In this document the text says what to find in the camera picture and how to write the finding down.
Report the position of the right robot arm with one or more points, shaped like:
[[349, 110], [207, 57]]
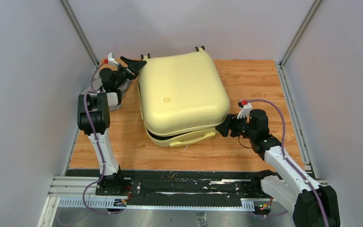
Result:
[[310, 203]]

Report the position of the cream suitcase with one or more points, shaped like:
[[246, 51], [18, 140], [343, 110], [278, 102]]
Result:
[[182, 98]]

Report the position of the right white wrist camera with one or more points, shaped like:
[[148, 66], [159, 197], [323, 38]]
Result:
[[245, 108]]

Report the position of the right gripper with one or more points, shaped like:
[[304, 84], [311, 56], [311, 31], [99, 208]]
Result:
[[230, 123]]

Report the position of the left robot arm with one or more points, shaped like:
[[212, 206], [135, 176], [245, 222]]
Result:
[[94, 120]]

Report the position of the grey crumpled cloth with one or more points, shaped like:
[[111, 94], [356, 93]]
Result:
[[114, 99]]

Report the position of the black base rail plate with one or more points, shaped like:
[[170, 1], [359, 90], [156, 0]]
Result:
[[187, 188]]

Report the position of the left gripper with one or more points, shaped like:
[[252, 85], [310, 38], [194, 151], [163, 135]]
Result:
[[133, 68]]

